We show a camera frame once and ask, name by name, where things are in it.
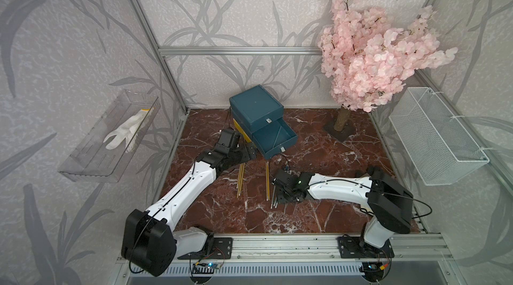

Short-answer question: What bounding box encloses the green pencil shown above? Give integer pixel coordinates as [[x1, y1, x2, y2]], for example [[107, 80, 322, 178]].
[[271, 187, 278, 209], [273, 126, 282, 147]]

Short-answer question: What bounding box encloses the teal pull-out drawer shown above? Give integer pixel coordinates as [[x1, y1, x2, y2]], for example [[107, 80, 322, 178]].
[[252, 118, 298, 160]]

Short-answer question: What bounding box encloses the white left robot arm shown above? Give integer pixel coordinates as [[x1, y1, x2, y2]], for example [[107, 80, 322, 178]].
[[121, 143, 257, 276]]

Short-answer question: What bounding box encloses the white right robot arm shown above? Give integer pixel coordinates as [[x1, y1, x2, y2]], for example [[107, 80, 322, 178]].
[[272, 167, 414, 253]]

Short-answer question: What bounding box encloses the yellow drawer cabinet base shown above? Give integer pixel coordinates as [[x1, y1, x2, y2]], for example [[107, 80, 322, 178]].
[[233, 119, 252, 143]]

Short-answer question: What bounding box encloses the teal drawer cabinet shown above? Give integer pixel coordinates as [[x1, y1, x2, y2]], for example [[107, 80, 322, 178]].
[[229, 84, 284, 133]]

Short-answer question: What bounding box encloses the white work glove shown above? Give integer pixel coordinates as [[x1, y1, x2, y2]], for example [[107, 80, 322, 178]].
[[104, 109, 150, 153]]

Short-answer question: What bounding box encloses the pink artificial blossom tree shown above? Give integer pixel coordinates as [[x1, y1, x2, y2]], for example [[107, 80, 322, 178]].
[[317, 0, 458, 141]]

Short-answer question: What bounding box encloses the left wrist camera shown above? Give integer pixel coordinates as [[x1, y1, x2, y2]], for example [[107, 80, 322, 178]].
[[215, 128, 240, 155]]

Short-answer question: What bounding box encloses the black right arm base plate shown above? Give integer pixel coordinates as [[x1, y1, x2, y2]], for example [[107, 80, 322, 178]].
[[337, 234, 395, 259]]

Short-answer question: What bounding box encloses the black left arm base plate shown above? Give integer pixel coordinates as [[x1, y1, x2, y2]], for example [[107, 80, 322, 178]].
[[178, 237, 233, 260]]

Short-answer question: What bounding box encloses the clear plastic wall tray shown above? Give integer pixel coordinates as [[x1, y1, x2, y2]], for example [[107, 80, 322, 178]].
[[58, 89, 161, 183]]

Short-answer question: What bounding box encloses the aluminium front rail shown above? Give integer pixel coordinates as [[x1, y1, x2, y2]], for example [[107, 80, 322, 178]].
[[115, 233, 456, 264]]

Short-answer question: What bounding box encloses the white wire mesh basket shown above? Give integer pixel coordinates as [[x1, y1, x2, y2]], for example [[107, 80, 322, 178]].
[[390, 87, 490, 186]]

